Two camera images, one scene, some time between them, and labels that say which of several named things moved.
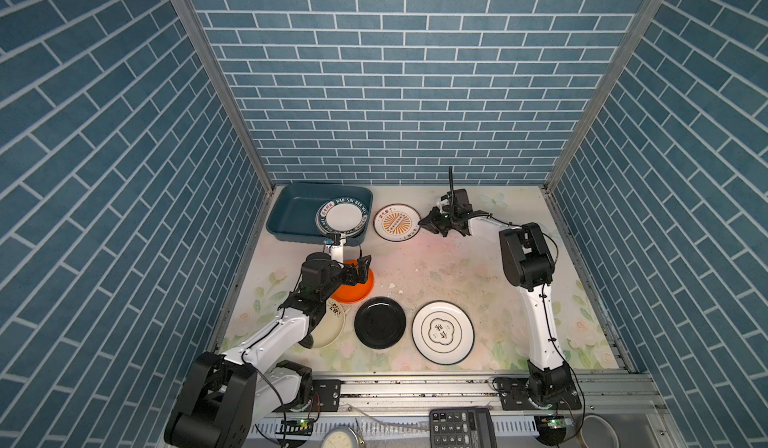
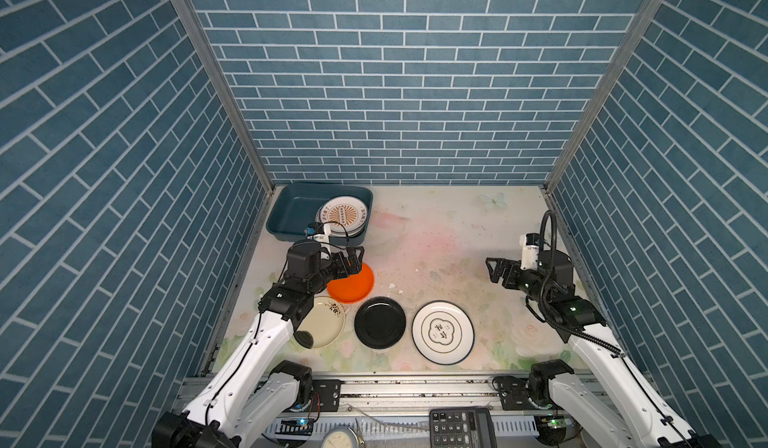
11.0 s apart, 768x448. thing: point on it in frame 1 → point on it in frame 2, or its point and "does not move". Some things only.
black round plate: x=380 y=322 does not move
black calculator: x=463 y=427 does not move
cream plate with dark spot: x=331 y=325 does not move
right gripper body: x=441 y=223 → x=521 y=279
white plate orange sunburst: x=396 y=222 → x=349 y=211
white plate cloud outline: x=443 y=332 does not move
